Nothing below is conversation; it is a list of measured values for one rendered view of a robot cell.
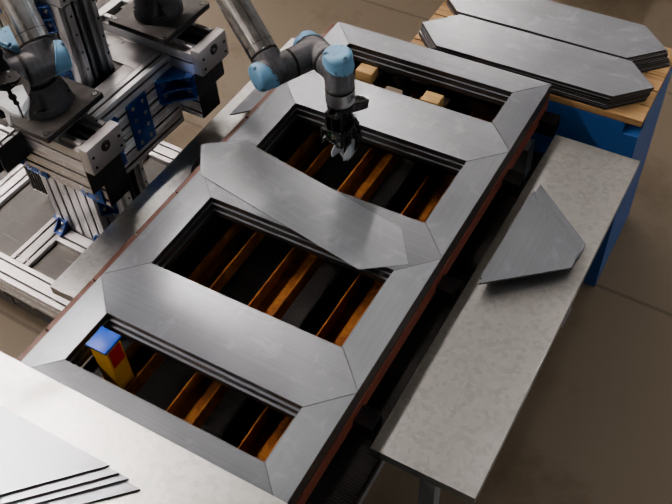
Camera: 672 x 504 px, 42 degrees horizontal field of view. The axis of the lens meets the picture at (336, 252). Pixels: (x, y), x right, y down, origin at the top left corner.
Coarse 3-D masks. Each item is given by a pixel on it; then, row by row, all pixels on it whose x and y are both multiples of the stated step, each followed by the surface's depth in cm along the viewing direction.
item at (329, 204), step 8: (328, 192) 237; (336, 192) 237; (320, 200) 235; (328, 200) 235; (336, 200) 235; (344, 200) 235; (352, 200) 235; (312, 208) 234; (320, 208) 233; (328, 208) 233; (336, 208) 233; (304, 216) 232; (312, 216) 232; (320, 216) 231; (328, 216) 231; (288, 224) 230; (296, 224) 230; (304, 224) 230; (312, 224) 230; (320, 224) 230; (296, 232) 228; (304, 232) 228; (312, 232) 228
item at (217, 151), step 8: (216, 144) 252; (224, 144) 252; (232, 144) 252; (208, 152) 250; (216, 152) 250; (224, 152) 249; (200, 160) 248; (208, 160) 248; (216, 160) 247; (200, 168) 246; (208, 168) 245
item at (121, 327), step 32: (384, 64) 278; (416, 64) 273; (480, 96) 267; (544, 96) 260; (288, 128) 261; (416, 160) 251; (448, 160) 246; (224, 192) 239; (192, 224) 234; (256, 224) 235; (416, 224) 228; (160, 256) 226; (320, 256) 228; (416, 256) 221; (448, 256) 226; (160, 352) 210; (384, 352) 204; (224, 384) 204; (288, 416) 198
